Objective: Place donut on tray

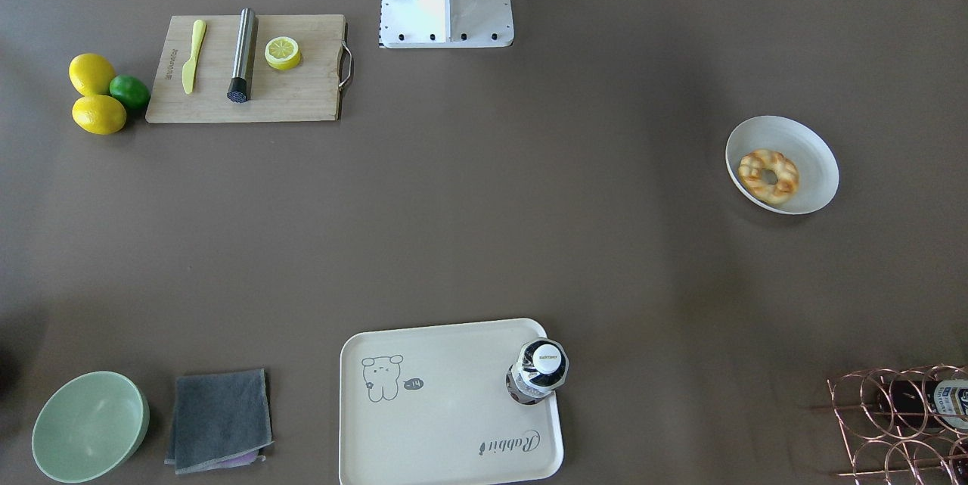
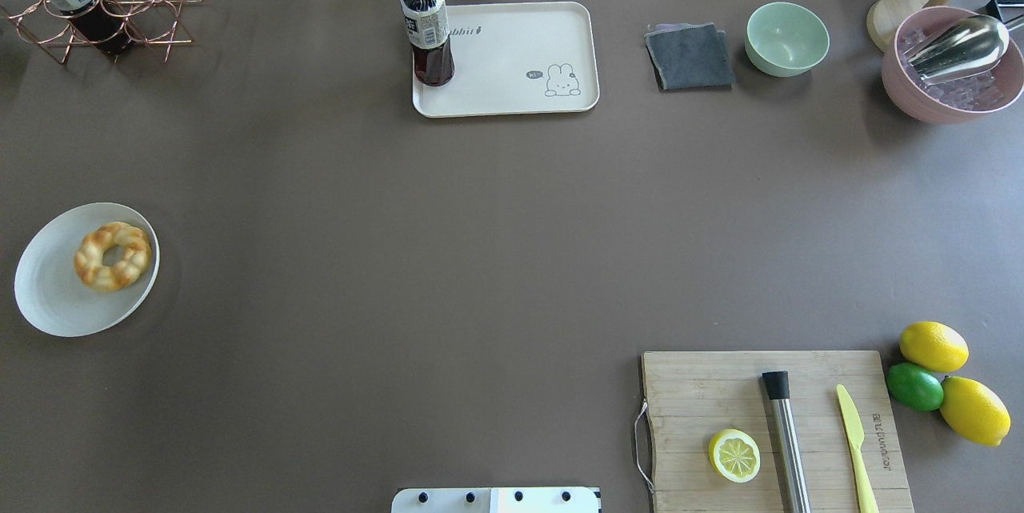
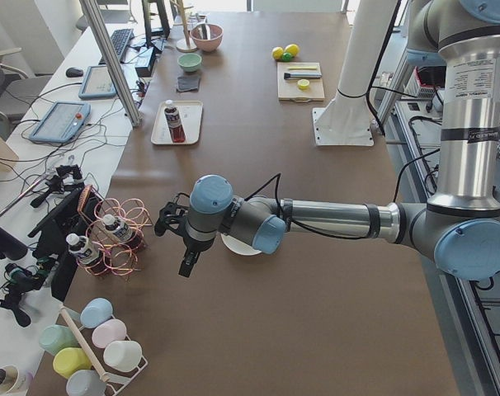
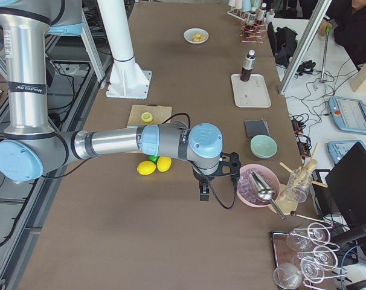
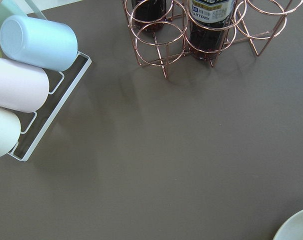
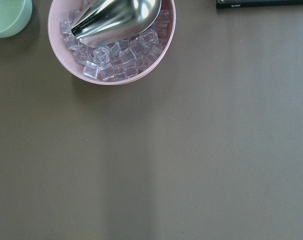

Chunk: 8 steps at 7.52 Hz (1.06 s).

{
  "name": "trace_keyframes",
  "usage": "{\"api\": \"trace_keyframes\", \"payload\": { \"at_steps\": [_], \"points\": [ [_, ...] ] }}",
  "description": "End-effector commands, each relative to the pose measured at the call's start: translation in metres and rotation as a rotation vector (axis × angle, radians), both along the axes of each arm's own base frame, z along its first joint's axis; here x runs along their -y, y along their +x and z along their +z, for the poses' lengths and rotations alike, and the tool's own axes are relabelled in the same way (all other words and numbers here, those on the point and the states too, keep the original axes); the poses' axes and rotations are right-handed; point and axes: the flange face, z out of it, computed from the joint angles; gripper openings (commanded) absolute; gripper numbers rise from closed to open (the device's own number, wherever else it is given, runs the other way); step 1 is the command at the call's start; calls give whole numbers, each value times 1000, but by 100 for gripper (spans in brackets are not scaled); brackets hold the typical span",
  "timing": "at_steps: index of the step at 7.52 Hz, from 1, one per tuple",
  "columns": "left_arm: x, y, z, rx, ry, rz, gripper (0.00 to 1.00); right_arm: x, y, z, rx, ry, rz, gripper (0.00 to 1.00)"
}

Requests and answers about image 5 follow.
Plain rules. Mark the light blue cup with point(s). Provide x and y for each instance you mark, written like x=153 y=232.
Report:
x=46 y=44

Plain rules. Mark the dark tea bottle in rack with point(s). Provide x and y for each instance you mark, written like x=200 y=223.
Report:
x=208 y=17

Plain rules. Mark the pink cup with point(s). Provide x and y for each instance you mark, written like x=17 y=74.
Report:
x=23 y=87

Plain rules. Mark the copper wire bottle rack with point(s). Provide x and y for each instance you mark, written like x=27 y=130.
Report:
x=169 y=44

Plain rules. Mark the pale green cup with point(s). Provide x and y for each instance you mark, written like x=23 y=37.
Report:
x=10 y=130

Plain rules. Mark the white plate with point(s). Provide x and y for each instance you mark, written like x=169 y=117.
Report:
x=291 y=229

